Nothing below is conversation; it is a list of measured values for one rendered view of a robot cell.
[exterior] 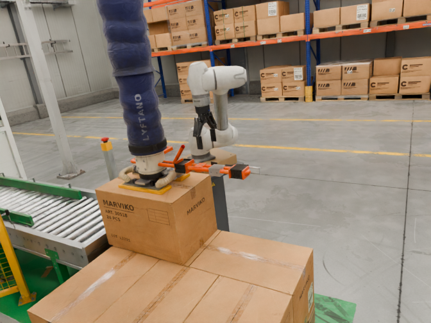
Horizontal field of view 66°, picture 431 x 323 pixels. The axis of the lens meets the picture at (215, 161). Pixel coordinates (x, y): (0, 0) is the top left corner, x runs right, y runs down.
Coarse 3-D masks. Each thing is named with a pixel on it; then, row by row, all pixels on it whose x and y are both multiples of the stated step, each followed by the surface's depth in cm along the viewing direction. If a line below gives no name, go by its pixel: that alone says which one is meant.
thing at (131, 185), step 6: (132, 180) 200; (120, 186) 203; (126, 186) 200; (132, 186) 198; (138, 186) 196; (144, 186) 195; (150, 186) 194; (162, 186) 191; (168, 186) 192; (150, 192) 190; (156, 192) 188; (162, 192) 187
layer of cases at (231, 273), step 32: (128, 256) 204; (192, 256) 197; (224, 256) 193; (256, 256) 190; (288, 256) 187; (64, 288) 183; (96, 288) 180; (128, 288) 177; (160, 288) 174; (192, 288) 171; (224, 288) 168; (256, 288) 166; (288, 288) 163; (32, 320) 171; (64, 320) 160; (96, 320) 158; (128, 320) 156; (160, 320) 153; (192, 320) 151; (224, 320) 149; (256, 320) 147; (288, 320) 156
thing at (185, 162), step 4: (180, 160) 192; (184, 160) 193; (188, 160) 192; (192, 160) 189; (176, 164) 186; (180, 164) 185; (184, 164) 186; (188, 164) 185; (176, 168) 188; (180, 168) 186; (184, 168) 185; (180, 172) 186; (184, 172) 185; (188, 172) 186
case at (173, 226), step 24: (96, 192) 206; (120, 192) 197; (144, 192) 193; (168, 192) 189; (192, 192) 192; (120, 216) 203; (144, 216) 191; (168, 216) 181; (192, 216) 194; (120, 240) 212; (144, 240) 199; (168, 240) 188; (192, 240) 196
